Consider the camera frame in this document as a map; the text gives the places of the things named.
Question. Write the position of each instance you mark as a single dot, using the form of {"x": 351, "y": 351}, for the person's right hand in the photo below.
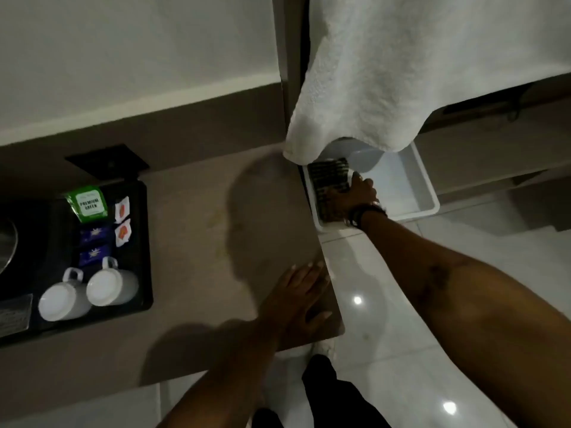
{"x": 352, "y": 196}

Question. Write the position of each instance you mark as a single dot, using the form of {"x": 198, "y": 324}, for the person's left hand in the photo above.
{"x": 290, "y": 307}

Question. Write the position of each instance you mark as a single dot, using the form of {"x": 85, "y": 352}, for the person's left little finger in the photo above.
{"x": 290, "y": 281}

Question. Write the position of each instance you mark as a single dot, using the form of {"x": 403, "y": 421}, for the person's left middle finger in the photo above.
{"x": 316, "y": 276}

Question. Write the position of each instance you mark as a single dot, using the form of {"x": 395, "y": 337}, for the person's left thumb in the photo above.
{"x": 321, "y": 320}

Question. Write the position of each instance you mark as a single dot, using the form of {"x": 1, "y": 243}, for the person's right fingers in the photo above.
{"x": 347, "y": 186}

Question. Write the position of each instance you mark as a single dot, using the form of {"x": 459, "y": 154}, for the checked dark cloth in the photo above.
{"x": 328, "y": 176}

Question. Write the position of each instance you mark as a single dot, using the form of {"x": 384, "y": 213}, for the person's left forearm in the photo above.
{"x": 223, "y": 378}

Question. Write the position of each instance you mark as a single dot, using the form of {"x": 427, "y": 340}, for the person's right forearm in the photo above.
{"x": 481, "y": 316}

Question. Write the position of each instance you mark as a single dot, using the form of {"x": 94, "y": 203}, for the person's white shoe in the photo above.
{"x": 323, "y": 349}

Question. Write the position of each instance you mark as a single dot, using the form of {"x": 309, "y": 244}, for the white plastic bin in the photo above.
{"x": 401, "y": 187}

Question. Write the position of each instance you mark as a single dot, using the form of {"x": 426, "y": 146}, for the person's black trousers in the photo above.
{"x": 339, "y": 396}

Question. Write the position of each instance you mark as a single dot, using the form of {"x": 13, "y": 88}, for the white towel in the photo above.
{"x": 423, "y": 71}

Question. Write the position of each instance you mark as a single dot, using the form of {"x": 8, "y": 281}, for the brown wooden cabinet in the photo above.
{"x": 499, "y": 147}

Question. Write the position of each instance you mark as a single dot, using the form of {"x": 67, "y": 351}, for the orange white sachet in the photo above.
{"x": 123, "y": 233}
{"x": 121, "y": 210}

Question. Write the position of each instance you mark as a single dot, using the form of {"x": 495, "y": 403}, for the white cup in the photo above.
{"x": 62, "y": 300}
{"x": 111, "y": 285}

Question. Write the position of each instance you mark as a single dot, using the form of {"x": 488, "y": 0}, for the blue tea packet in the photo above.
{"x": 94, "y": 234}
{"x": 94, "y": 255}

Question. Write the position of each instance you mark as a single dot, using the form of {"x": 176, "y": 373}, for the green tea packet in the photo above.
{"x": 89, "y": 204}

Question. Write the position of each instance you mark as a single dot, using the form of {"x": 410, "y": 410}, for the black tray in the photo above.
{"x": 53, "y": 245}

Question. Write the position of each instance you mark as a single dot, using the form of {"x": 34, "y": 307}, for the clear plastic packet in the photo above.
{"x": 15, "y": 316}

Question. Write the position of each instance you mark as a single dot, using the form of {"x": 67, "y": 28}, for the silver kettle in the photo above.
{"x": 6, "y": 245}

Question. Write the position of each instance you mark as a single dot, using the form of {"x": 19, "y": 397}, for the black wall socket plate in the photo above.
{"x": 107, "y": 162}

